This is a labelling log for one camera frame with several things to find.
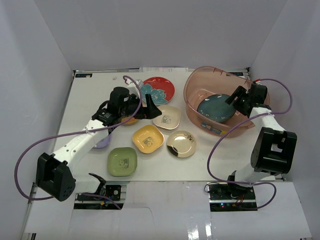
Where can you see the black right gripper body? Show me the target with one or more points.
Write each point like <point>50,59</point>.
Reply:
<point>240,108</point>

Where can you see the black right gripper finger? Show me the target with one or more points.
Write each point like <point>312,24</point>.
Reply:
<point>235,95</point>
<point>240,102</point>

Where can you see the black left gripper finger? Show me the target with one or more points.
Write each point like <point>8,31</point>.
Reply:
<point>152,112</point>
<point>149,101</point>

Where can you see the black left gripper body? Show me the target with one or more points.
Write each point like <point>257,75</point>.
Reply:
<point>144,110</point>

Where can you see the red plate with blue flower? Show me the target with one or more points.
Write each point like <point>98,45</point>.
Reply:
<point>160,89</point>

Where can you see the orange woven round plate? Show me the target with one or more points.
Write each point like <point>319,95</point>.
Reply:
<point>129,121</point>

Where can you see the dark teal round plate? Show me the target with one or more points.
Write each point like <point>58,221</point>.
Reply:
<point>215,108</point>

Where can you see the purple square panda plate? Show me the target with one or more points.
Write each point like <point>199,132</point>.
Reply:
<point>104,142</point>

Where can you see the cream round plate black mark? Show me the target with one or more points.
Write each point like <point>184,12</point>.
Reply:
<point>181,144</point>

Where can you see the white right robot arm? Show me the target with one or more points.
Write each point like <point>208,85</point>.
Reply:
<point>274,148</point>

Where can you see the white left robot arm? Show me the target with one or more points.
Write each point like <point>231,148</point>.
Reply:
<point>54,173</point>

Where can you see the pink translucent plastic bin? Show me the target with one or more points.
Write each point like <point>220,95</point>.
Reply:
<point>206,81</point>

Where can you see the black label sticker right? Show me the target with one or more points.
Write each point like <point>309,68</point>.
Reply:
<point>239,74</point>

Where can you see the black label sticker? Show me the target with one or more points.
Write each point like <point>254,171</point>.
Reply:
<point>83,75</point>
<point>239,74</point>

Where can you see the cream square panda plate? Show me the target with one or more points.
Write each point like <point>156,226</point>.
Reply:
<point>169,119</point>

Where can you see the yellow square panda plate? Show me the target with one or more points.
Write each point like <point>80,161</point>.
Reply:
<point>148,139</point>

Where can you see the white paper sheets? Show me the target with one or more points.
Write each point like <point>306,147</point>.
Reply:
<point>166,69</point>

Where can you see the black label sticker left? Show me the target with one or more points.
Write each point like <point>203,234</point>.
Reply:
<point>83,75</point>

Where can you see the green square panda plate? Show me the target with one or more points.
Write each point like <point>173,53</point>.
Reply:
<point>122,162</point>

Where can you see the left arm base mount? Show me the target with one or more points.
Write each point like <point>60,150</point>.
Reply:
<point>106,193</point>

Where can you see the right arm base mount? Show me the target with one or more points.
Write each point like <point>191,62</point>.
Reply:
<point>229,197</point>

